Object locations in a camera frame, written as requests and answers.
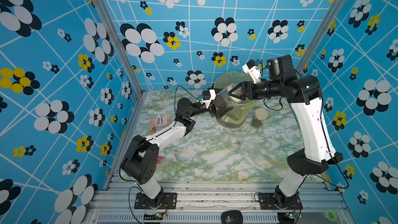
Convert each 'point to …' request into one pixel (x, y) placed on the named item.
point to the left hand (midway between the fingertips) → (230, 98)
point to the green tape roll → (331, 215)
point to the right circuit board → (286, 217)
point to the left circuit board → (155, 216)
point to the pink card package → (160, 120)
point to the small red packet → (159, 158)
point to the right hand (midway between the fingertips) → (237, 92)
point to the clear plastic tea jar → (236, 140)
